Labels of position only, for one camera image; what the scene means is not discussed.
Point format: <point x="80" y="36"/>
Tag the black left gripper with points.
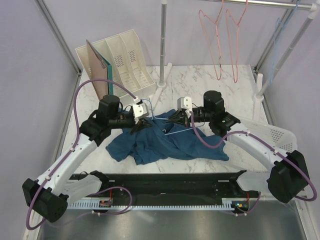
<point x="136" y="127"/>

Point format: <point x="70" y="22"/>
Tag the blue t shirt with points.
<point x="160" y="141"/>

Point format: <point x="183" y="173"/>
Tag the pink wire hanger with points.
<point x="210" y="29"/>
<point x="233" y="35"/>

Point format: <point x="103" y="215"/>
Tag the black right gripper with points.
<point x="180" y="117"/>

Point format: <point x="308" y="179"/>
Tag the white plastic laundry basket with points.
<point x="253" y="145"/>

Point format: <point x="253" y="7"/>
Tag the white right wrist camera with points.
<point x="185" y="103"/>

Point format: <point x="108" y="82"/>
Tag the teal folder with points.
<point x="109" y="71"/>

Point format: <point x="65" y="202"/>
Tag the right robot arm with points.
<point x="287" y="174"/>

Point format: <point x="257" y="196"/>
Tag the blue wire hanger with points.
<point x="152" y="110"/>
<point x="280" y="27"/>

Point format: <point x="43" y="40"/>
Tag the white clothes rack foot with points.
<point x="164" y="74"/>

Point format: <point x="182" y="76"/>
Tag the white slotted cable duct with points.
<point x="96" y="204"/>

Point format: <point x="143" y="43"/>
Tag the brown cardboard folder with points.
<point x="98" y="70"/>

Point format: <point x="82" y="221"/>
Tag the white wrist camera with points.
<point x="185" y="103"/>
<point x="140" y="110"/>

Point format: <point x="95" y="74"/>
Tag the white plastic file organizer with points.
<point x="124" y="52"/>

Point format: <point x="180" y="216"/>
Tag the pink wire hanger right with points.
<point x="233" y="35"/>

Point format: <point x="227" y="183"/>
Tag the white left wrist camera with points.
<point x="140" y="110"/>

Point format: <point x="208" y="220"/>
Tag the pink wire hanger left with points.
<point x="210" y="29"/>

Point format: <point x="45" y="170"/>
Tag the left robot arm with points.
<point x="49" y="195"/>

